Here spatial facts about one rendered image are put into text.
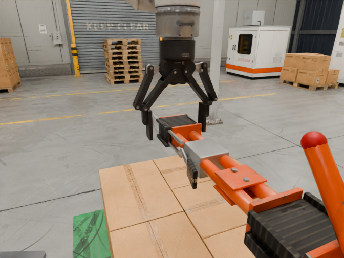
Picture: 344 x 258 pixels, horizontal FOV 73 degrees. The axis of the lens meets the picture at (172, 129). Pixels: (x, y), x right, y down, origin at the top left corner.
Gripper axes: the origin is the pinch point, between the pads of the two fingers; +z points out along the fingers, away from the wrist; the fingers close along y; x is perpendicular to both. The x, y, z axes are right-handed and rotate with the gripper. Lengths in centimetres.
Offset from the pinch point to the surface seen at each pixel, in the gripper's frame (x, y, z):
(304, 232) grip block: -35.3, 0.5, -1.4
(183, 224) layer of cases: 33, 18, 67
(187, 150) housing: -11.2, -2.3, -0.3
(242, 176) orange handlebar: -23.7, 1.1, -1.1
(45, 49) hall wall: 946, -128, 29
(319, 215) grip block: -34.0, 4.4, -1.4
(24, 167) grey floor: 231, -96, 122
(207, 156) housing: -16.3, -0.7, -1.1
